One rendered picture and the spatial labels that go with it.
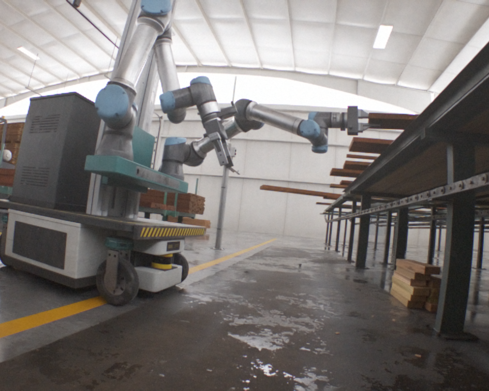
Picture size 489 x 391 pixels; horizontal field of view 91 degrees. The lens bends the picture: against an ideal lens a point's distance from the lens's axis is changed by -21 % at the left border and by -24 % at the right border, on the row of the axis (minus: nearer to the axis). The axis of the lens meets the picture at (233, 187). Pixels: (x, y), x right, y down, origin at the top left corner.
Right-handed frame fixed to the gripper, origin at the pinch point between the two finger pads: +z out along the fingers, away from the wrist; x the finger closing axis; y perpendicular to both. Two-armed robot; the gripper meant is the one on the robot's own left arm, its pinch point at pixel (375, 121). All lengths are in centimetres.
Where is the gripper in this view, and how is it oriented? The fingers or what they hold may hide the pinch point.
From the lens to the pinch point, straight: 141.6
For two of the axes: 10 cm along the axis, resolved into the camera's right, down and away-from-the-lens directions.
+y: -3.8, -1.4, -9.1
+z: 9.2, 0.6, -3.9
